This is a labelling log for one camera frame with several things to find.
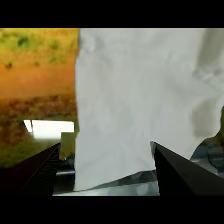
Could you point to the white T-shirt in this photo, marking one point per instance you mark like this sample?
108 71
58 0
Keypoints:
133 100

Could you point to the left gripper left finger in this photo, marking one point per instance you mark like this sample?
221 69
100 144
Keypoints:
36 173

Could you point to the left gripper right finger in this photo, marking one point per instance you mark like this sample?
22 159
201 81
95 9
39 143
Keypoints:
180 176

